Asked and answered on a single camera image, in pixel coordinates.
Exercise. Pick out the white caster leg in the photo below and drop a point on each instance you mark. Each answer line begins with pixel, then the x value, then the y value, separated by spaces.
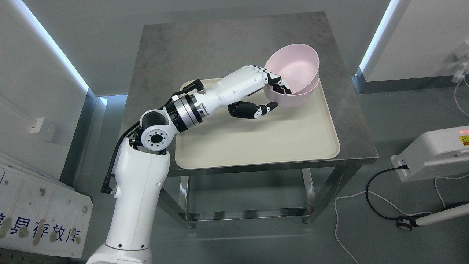
pixel 408 223

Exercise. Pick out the white wall plug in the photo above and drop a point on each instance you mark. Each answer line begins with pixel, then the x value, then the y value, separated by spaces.
pixel 461 55

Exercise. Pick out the cream plastic tray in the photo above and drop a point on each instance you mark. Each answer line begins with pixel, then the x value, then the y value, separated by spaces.
pixel 285 135

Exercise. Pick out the white sign board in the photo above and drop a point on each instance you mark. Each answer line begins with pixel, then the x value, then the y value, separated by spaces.
pixel 39 214

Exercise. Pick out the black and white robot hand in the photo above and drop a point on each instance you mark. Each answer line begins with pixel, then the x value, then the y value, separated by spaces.
pixel 230 90

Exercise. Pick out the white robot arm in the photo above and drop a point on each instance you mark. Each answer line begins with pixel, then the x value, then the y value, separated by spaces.
pixel 138 169

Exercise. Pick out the pink bowl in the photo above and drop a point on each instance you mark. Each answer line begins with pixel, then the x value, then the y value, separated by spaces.
pixel 298 65
pixel 293 99

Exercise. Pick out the stainless steel table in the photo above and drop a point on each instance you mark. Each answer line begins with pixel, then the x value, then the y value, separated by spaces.
pixel 171 53

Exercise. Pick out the white wall socket box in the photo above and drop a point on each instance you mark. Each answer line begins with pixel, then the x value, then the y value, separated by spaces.
pixel 44 129

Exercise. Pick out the white machine base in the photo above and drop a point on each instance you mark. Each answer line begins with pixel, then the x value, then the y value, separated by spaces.
pixel 434 154

